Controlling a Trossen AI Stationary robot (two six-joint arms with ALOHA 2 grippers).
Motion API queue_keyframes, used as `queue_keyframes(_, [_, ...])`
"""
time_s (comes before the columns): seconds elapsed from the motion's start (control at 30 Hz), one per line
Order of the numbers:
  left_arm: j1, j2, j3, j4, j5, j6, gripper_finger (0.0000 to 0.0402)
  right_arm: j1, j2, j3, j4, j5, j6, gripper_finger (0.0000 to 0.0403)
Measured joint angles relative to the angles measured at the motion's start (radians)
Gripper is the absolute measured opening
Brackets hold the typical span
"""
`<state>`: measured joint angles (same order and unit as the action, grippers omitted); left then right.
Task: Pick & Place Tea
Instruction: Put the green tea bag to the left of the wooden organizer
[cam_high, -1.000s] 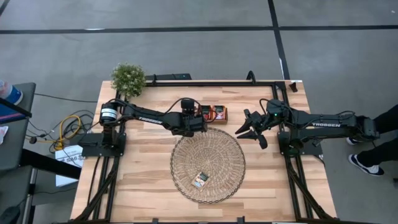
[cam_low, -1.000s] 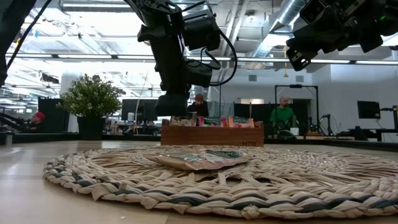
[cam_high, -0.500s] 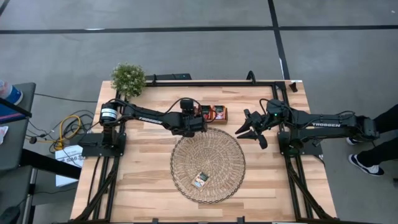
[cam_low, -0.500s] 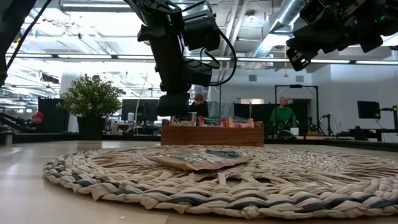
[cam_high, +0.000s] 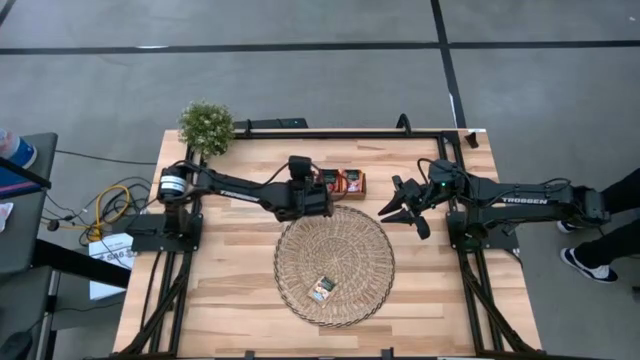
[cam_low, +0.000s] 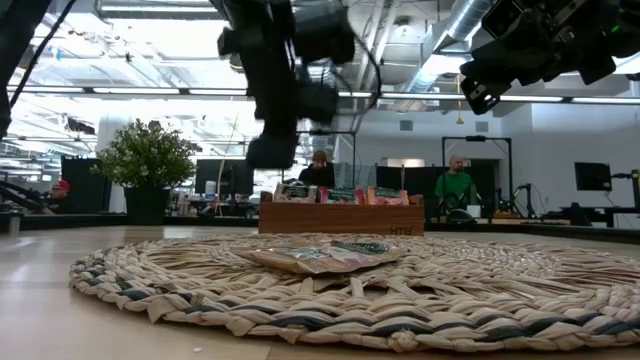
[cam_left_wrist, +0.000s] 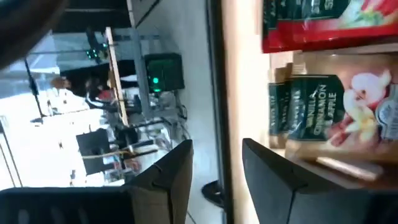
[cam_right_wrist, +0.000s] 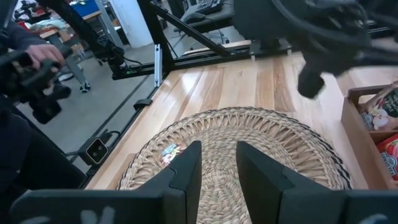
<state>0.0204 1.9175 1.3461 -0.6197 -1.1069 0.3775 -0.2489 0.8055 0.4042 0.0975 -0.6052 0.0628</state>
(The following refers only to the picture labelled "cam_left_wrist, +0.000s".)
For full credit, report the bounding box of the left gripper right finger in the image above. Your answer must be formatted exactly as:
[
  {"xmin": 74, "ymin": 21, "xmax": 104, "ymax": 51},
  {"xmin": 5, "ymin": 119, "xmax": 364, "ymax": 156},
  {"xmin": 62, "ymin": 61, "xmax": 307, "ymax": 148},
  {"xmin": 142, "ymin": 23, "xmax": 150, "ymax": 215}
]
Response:
[{"xmin": 242, "ymin": 138, "xmax": 398, "ymax": 224}]

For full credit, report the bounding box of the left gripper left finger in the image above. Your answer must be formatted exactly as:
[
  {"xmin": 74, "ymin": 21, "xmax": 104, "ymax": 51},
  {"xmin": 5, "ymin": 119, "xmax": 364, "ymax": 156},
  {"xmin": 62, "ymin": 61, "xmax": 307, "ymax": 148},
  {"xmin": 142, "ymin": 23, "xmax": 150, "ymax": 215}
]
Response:
[{"xmin": 0, "ymin": 139, "xmax": 193, "ymax": 224}]

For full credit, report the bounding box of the flat black device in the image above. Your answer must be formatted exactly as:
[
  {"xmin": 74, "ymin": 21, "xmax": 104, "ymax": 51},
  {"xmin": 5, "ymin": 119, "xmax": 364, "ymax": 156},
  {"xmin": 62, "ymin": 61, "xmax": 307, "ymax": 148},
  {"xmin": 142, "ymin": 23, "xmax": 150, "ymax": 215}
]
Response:
[{"xmin": 201, "ymin": 179, "xmax": 225, "ymax": 209}]

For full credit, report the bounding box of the black computer monitor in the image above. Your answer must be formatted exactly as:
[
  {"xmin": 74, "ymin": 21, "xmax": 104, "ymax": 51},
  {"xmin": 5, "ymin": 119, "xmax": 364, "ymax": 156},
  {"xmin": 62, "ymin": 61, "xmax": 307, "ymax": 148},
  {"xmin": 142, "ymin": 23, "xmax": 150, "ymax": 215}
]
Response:
[{"xmin": 75, "ymin": 128, "xmax": 112, "ymax": 175}]

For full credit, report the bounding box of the black device green light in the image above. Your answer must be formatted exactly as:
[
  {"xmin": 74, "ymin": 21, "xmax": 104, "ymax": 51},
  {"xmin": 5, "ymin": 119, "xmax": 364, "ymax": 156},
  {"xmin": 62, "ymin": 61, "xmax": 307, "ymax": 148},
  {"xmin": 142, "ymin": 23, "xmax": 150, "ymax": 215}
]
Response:
[{"xmin": 144, "ymin": 52, "xmax": 185, "ymax": 93}]

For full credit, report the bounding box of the person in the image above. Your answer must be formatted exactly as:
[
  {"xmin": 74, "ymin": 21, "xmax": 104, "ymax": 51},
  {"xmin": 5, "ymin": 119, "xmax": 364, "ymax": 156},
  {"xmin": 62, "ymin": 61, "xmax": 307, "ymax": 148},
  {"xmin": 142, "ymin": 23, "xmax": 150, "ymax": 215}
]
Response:
[{"xmin": 49, "ymin": 62, "xmax": 108, "ymax": 100}]

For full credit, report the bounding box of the wooden three-compartment tray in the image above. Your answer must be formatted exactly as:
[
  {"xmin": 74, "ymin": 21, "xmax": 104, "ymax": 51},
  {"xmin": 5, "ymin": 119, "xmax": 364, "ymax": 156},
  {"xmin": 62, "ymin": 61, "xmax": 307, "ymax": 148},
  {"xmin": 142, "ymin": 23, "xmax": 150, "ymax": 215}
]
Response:
[{"xmin": 269, "ymin": 40, "xmax": 398, "ymax": 190}]

